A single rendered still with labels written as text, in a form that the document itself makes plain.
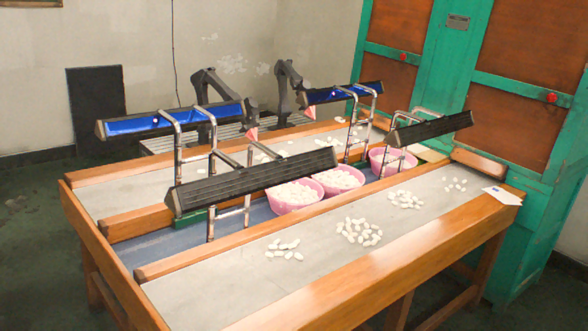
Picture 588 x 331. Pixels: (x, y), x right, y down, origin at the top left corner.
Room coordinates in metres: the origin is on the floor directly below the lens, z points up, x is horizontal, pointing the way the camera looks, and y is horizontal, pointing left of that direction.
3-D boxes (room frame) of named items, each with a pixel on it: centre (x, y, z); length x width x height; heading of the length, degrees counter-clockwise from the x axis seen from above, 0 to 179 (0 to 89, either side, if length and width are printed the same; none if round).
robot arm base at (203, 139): (2.28, 0.50, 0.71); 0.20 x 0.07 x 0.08; 134
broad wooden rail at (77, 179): (2.16, 0.25, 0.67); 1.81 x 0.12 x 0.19; 133
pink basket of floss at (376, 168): (2.17, -0.57, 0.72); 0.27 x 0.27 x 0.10
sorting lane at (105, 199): (2.01, 0.10, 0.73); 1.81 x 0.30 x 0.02; 133
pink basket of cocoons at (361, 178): (1.87, -0.25, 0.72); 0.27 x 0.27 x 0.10
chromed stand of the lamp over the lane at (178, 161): (1.54, 0.40, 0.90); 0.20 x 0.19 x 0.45; 133
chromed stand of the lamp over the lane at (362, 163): (2.20, -0.31, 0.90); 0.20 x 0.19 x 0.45; 133
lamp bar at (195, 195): (1.19, 0.07, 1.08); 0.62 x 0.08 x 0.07; 133
